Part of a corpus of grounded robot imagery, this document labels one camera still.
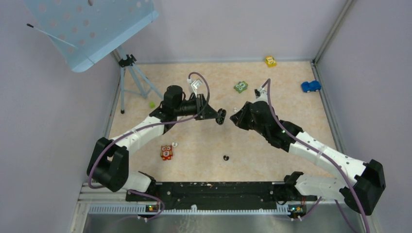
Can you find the blue toy car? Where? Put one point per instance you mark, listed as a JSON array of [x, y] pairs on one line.
[[313, 86]]

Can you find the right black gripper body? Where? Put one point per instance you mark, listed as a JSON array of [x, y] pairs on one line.
[[245, 120]]

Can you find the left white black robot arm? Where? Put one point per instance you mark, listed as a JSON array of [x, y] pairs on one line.
[[109, 163]]

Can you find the small green block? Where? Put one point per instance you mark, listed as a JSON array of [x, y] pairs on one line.
[[152, 105]]

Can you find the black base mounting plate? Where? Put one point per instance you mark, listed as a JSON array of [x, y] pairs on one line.
[[222, 195]]

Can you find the aluminium frame rail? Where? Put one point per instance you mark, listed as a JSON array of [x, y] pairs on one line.
[[104, 211]]

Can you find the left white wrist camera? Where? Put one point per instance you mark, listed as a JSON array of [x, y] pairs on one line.
[[194, 85]]

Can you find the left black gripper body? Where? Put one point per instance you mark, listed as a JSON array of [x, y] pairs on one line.
[[196, 105]]

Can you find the light blue perforated board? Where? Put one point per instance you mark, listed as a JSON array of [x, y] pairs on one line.
[[85, 31]]

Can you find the black earbud charging case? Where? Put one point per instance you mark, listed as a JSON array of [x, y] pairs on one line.
[[221, 114]]

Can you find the green owl toy block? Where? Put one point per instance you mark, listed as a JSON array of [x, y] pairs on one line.
[[240, 86]]

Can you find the red owl toy block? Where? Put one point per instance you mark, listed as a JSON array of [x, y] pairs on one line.
[[166, 152]]

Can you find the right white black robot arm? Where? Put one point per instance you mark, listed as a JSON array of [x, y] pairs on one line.
[[365, 178]]

